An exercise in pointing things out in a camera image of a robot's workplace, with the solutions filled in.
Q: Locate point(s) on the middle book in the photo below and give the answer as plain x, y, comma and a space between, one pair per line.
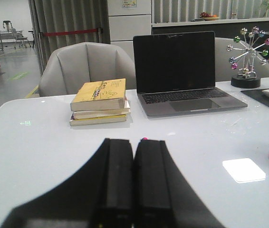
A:
101, 113

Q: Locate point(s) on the yellow book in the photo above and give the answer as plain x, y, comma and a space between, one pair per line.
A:
97, 120
100, 95

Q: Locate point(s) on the left grey chair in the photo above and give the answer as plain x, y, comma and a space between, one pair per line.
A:
69, 67

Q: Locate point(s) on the fruit bowl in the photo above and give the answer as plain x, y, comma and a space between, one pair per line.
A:
208, 17

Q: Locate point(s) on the ferris wheel desk ornament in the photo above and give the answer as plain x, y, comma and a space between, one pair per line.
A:
245, 62

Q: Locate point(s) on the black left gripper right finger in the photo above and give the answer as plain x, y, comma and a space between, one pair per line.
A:
163, 197

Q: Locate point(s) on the white cabinet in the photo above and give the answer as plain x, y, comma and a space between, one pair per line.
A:
128, 18

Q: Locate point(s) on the bottom yellow book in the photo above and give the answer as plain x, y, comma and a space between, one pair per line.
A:
97, 120

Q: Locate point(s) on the grey laptop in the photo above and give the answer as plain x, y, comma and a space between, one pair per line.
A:
175, 74

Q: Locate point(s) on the black mouse pad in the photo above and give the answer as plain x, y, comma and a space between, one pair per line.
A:
257, 95

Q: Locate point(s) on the top yellow book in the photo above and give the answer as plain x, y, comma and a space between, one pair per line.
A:
100, 95

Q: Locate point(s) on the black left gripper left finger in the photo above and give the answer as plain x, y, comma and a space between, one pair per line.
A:
98, 195

